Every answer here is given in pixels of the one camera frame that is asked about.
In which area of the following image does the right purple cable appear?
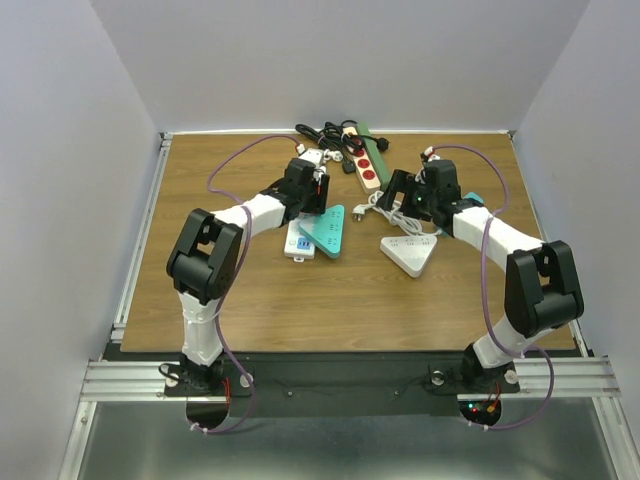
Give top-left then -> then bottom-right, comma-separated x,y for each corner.
432,144 -> 555,432

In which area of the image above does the white triangular power strip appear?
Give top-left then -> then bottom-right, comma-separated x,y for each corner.
380,234 -> 438,278

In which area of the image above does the small teal power strip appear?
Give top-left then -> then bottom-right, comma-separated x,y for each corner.
464,192 -> 484,206

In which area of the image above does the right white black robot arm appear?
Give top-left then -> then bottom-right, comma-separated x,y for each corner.
376,159 -> 584,390

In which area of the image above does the aluminium table edge rail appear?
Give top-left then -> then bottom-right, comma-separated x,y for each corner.
110,132 -> 173,343

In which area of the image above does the white cord bundle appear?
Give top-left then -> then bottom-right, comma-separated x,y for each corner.
352,192 -> 444,239

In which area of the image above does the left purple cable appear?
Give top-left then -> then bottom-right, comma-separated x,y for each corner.
187,134 -> 311,436

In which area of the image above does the green power strip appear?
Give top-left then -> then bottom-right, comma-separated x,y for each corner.
356,122 -> 391,190

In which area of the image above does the purple cable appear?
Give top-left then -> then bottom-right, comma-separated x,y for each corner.
432,144 -> 555,432
187,134 -> 311,436

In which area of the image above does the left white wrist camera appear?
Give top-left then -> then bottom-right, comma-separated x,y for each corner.
298,148 -> 328,174

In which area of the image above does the beige red-socket power strip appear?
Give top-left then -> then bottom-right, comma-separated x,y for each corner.
344,122 -> 381,194

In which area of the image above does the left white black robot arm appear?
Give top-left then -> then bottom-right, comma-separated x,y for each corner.
163,158 -> 330,394

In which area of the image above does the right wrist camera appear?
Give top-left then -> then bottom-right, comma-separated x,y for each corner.
419,146 -> 441,174

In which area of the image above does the front aluminium frame rail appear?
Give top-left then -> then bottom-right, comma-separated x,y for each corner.
80,361 -> 165,402

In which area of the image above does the black bundled power cable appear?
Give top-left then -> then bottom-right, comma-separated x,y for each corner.
294,121 -> 354,174

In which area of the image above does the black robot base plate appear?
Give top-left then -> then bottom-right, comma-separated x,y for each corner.
162,351 -> 519,418

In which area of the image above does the white multicolour power strip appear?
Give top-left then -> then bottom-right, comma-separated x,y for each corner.
283,213 -> 316,263

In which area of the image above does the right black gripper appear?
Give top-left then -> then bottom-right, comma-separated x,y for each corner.
375,169 -> 437,221

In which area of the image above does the teal triangular power strip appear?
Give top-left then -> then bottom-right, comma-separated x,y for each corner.
299,204 -> 345,259

